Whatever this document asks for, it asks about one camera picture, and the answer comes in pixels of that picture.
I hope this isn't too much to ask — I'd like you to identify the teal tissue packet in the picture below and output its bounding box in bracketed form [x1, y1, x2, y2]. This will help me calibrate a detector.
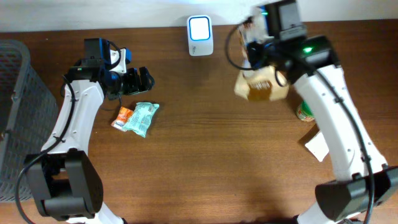
[122, 102, 160, 138]

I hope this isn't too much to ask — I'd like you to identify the small orange white packet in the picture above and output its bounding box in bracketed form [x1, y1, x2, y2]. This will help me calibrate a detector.
[111, 106, 134, 132]

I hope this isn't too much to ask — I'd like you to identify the brown breadcrumb bag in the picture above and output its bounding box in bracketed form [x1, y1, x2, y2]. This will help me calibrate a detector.
[233, 27, 290, 102]

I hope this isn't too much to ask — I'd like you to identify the green lid spice jar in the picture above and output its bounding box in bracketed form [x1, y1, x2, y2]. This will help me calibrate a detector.
[296, 101, 315, 122]

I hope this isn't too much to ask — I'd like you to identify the white cream tube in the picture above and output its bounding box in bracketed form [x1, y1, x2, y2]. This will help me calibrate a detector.
[304, 131, 329, 162]

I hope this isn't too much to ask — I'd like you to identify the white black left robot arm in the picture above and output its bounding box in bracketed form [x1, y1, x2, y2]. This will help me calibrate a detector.
[18, 38, 155, 223]

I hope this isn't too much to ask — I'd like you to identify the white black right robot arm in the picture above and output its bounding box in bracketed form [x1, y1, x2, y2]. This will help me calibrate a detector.
[248, 1, 397, 223]

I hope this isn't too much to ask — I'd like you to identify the white barcode scanner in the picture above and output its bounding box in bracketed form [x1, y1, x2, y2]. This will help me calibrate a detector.
[187, 15, 214, 57]

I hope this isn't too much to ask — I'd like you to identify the grey plastic mesh basket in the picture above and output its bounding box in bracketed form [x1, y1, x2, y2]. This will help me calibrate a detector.
[1, 40, 58, 203]

